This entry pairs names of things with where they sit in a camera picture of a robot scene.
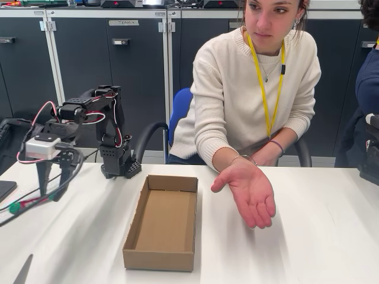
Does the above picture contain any green capped marker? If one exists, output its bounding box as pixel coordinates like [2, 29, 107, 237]
[8, 195, 53, 215]

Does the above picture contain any person's right forearm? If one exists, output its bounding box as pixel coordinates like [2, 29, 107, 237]
[198, 130, 258, 174]

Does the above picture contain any person's left forearm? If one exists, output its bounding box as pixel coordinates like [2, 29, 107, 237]
[269, 118, 316, 149]

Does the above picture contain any person in cream sweater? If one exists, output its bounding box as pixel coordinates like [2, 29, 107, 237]
[165, 0, 322, 166]

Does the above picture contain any person in navy top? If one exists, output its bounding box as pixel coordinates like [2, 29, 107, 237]
[334, 0, 379, 168]

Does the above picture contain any person's right hand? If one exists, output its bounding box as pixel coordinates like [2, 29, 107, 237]
[210, 161, 277, 230]

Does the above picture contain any person's left hand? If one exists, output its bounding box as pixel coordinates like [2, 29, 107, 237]
[251, 143, 282, 166]

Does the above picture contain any dark laptop corner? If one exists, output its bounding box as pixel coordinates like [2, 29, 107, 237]
[0, 180, 18, 204]

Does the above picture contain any black backpack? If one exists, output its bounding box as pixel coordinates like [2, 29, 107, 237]
[0, 117, 45, 176]

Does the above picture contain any grey metal edge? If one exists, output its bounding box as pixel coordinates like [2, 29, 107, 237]
[13, 253, 34, 284]

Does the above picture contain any open brown cardboard box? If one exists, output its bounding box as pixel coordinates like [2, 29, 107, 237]
[122, 174, 198, 273]

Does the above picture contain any blue office chair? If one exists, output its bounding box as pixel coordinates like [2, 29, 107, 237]
[132, 87, 312, 168]

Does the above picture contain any grey tape team label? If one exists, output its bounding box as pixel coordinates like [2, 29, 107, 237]
[108, 20, 140, 27]

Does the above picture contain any green flat case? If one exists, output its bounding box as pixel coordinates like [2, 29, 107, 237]
[20, 0, 68, 7]

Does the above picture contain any purple wrist band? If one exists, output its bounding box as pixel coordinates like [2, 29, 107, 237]
[268, 140, 285, 157]

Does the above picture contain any black device with white part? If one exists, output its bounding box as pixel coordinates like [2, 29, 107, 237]
[358, 112, 379, 186]

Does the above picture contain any thick black USB cable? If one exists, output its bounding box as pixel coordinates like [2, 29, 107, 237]
[0, 143, 86, 228]

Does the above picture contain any thin grey base cable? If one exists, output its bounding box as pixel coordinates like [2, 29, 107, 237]
[0, 147, 101, 212]

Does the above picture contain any white gripper camera box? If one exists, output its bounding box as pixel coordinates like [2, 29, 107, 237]
[25, 137, 62, 161]

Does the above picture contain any red white servo wire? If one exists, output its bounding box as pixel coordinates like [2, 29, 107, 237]
[16, 101, 60, 163]

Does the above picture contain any yellow lanyard with black clip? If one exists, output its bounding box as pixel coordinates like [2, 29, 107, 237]
[247, 31, 287, 140]

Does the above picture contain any thin necklace with teal pendant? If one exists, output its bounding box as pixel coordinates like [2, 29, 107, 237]
[256, 56, 282, 82]

